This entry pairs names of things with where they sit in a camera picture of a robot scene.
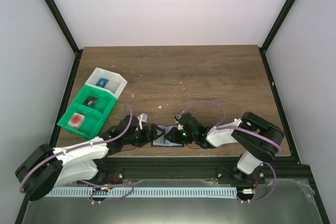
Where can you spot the white plastic bin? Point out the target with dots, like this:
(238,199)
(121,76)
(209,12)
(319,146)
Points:
(116,83)

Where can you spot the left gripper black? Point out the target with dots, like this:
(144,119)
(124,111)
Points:
(147,137)

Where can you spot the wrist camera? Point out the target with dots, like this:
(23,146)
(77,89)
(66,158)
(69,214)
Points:
(142,118)
(176,119)

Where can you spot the blue card in bin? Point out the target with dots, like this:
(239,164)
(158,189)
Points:
(102,82)

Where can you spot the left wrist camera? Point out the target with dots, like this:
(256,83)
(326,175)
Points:
(142,118)

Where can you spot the black aluminium frame rail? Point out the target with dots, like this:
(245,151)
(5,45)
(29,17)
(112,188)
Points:
(222,169)

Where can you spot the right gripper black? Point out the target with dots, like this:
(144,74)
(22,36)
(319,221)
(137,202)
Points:
(174,138)

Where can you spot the green plastic bin middle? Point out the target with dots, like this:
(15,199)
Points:
(106,101)

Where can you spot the red and white card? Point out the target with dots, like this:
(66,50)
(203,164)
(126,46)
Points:
(76,120)

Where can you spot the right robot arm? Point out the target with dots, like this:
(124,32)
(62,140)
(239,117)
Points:
(260,139)

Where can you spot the green plastic bin front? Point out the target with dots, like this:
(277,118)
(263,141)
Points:
(91,125)

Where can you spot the light blue cable duct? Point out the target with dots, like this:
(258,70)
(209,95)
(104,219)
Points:
(147,192)

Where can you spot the green plastic bin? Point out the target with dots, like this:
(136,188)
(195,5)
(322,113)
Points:
(106,101)
(91,125)

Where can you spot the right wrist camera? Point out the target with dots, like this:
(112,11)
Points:
(176,119)

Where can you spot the dark card in bin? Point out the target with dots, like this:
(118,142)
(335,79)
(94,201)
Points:
(90,101)

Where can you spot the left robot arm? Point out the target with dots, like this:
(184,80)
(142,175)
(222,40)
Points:
(46,167)

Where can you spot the black leather card holder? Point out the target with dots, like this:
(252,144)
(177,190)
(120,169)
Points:
(161,142)

